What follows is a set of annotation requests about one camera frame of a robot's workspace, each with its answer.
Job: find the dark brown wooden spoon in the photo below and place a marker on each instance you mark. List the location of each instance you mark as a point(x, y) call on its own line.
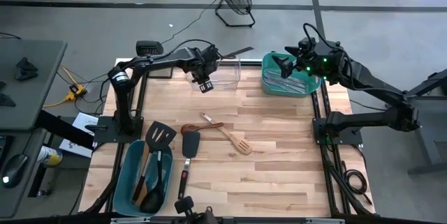
point(190, 128)

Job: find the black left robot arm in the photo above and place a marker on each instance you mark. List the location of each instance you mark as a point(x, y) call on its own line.
point(157, 61)

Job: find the slotted wooden spatula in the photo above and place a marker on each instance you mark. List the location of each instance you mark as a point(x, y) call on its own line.
point(242, 145)

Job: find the green plastic bin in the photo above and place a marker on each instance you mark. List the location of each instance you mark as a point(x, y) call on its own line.
point(279, 93)

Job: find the yellow power strip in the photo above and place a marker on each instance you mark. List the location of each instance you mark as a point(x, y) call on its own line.
point(75, 93)

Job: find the grey metal stand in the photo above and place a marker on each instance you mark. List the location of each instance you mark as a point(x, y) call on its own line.
point(424, 136)

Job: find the blue-grey plastic bin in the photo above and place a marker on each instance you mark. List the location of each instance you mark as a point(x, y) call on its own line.
point(166, 178)

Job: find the yellow and white can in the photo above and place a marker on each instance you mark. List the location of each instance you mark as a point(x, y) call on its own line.
point(50, 156)

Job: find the white paper booklet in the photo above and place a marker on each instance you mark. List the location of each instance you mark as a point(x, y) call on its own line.
point(75, 149)

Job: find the black aluminium rig frame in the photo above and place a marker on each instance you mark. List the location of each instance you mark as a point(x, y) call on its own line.
point(244, 62)

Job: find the black plastic serving spoon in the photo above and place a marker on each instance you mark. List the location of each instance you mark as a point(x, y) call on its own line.
point(152, 201)

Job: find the clear plastic bin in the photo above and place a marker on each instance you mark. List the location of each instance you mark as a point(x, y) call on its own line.
point(227, 77)

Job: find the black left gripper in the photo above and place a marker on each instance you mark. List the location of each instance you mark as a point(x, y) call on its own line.
point(206, 60)

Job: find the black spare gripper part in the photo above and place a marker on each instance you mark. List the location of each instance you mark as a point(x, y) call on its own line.
point(6, 100)
point(25, 68)

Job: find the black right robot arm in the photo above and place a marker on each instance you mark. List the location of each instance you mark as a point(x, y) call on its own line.
point(377, 84)

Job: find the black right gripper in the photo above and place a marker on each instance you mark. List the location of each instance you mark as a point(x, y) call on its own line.
point(304, 56)

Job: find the grey side desk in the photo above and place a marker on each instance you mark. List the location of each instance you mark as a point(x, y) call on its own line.
point(31, 88)

